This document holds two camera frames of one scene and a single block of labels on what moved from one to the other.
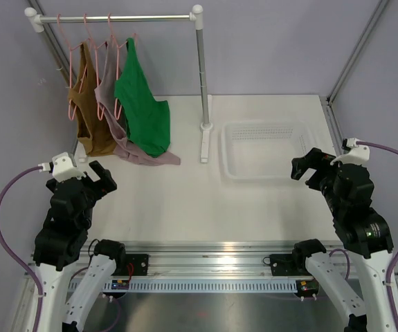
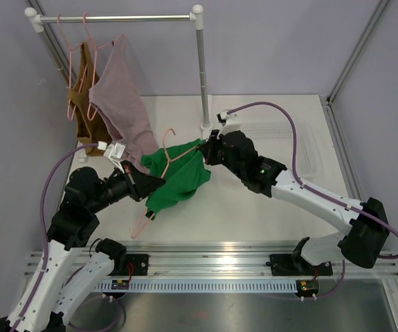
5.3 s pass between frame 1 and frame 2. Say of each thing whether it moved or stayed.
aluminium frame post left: stayed
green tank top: moved
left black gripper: moved
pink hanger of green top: moved
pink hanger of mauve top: moved
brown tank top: stayed
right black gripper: moved
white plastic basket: stayed
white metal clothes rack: stayed
